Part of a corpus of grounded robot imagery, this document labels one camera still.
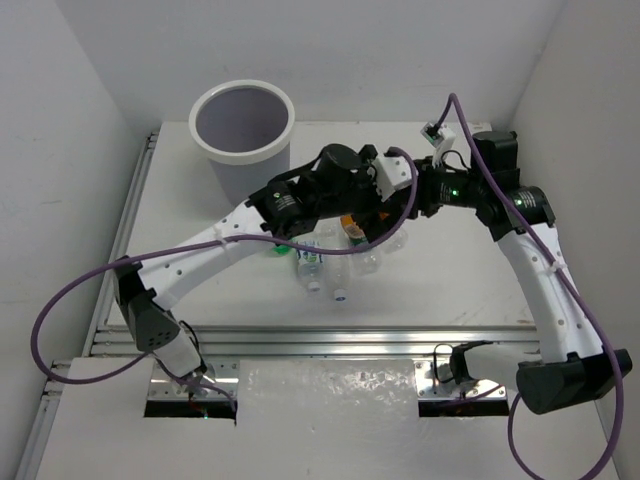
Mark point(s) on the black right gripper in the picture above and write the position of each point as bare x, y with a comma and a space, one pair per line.
426, 173

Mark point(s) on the aluminium left side rail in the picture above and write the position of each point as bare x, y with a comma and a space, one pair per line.
106, 315

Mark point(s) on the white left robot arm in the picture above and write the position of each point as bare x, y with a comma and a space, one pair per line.
339, 181

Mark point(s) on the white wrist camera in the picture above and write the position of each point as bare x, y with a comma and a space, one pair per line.
441, 138
393, 173

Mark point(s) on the grey bin with white rim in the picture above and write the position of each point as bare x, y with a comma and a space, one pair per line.
244, 128

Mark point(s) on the green plastic bottle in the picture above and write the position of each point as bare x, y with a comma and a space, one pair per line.
281, 249

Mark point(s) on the clear bottle dark green label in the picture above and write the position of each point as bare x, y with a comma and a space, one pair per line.
370, 261

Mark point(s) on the clear unlabelled bottle blue cap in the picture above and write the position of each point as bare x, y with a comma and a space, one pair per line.
338, 268

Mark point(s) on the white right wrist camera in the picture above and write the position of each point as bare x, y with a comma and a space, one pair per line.
441, 138

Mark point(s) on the orange juice bottle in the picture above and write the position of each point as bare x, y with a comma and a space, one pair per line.
364, 228

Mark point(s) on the clear bottle green white label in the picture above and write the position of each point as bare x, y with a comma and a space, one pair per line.
309, 269

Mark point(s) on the aluminium front rail frame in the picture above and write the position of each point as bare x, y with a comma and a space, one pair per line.
438, 394

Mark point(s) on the white front cover panel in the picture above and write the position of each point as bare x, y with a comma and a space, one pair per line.
324, 388

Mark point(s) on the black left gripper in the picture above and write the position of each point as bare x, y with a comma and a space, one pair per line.
367, 201

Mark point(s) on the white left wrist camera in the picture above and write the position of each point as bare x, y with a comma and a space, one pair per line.
393, 173

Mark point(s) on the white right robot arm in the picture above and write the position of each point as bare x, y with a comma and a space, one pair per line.
525, 280

